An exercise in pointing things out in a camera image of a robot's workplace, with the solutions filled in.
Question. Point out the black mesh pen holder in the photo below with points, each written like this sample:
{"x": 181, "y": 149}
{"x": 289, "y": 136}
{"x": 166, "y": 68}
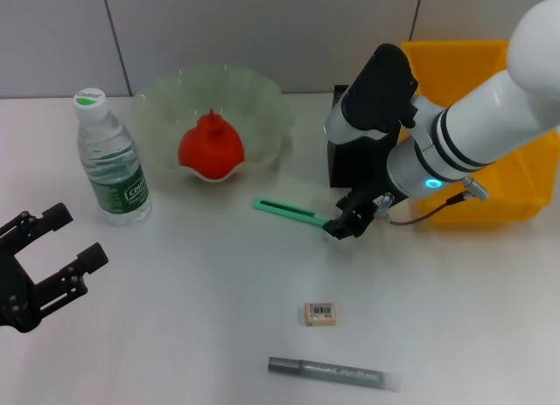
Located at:
{"x": 350, "y": 164}

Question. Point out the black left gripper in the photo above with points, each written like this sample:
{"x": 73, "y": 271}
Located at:
{"x": 17, "y": 295}

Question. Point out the translucent green fruit bowl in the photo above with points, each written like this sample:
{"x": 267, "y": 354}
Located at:
{"x": 262, "y": 107}

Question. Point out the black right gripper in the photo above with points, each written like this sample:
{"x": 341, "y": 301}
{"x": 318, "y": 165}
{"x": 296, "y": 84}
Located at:
{"x": 363, "y": 208}

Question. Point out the mint green utility knife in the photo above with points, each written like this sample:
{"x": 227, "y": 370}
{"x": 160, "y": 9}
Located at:
{"x": 284, "y": 210}

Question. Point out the grey marker pen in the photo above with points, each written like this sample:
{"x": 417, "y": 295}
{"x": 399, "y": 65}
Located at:
{"x": 306, "y": 366}

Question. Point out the water bottle with green label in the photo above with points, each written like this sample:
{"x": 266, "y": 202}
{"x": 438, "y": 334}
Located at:
{"x": 114, "y": 160}

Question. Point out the yellow plastic storage bin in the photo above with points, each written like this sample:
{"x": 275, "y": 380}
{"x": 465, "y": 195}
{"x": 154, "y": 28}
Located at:
{"x": 525, "y": 182}

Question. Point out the beige eraser with barcode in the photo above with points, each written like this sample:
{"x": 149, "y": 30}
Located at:
{"x": 320, "y": 315}

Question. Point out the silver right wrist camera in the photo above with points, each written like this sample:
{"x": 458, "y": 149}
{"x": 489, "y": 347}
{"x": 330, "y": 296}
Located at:
{"x": 380, "y": 94}

